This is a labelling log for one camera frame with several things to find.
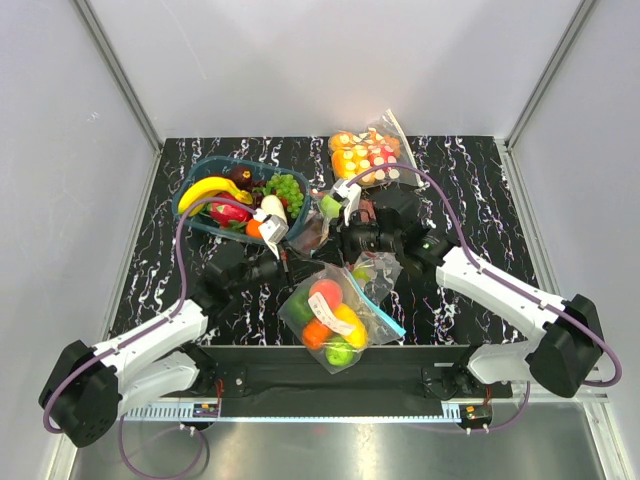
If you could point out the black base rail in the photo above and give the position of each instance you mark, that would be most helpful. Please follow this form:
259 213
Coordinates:
391 382

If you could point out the sliced fruit zip bag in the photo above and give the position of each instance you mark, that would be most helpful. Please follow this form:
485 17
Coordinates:
382 143

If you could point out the green grapes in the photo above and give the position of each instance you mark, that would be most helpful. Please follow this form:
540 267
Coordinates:
287 189

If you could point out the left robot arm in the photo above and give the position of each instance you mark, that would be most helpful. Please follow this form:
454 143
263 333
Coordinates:
90 387

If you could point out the yellow banana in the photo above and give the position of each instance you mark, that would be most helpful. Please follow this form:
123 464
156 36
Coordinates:
210 187

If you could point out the white eggplant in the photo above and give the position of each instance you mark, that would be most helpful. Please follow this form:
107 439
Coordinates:
272 205

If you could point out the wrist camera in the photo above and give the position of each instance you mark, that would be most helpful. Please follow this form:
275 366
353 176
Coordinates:
348 195
272 227

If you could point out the teal plastic basket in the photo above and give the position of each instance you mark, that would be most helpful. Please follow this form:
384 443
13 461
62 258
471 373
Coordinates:
199 218

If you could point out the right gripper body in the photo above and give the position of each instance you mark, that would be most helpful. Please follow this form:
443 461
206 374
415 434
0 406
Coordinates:
363 237

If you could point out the green apple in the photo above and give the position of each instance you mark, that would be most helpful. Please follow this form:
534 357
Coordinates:
329 207

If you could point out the black marble mat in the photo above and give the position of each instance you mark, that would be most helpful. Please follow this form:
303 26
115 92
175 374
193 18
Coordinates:
470 187

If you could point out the vegetable zip bag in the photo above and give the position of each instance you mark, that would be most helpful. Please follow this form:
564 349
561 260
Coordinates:
375 273

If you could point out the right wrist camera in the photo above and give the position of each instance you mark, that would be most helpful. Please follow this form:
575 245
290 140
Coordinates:
348 195

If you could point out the red dragon fruit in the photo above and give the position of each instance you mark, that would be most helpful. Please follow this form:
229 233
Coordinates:
228 216

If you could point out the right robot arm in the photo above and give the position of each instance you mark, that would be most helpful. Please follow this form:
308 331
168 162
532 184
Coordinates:
563 338

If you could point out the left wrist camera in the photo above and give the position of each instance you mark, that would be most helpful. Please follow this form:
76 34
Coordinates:
272 227

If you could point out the orange in basket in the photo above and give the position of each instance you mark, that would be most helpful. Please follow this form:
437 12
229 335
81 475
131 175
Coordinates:
252 229

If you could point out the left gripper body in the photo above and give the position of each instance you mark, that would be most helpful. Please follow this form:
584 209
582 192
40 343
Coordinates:
265 269

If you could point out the dark mangosteen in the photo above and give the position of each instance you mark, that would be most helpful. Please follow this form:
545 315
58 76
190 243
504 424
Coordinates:
242 177

